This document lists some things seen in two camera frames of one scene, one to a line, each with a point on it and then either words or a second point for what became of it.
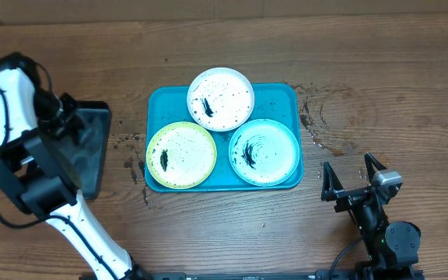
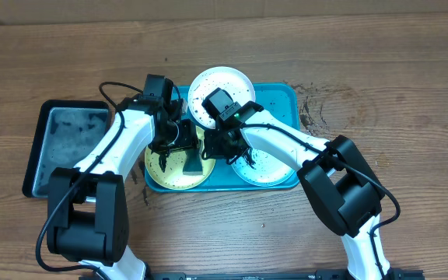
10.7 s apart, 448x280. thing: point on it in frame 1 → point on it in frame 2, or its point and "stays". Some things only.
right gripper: x=332 y=190 → x=214 y=152
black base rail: x=365 y=274 stays
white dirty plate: x=220 y=99 stays
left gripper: x=66 y=127 → x=188 y=139
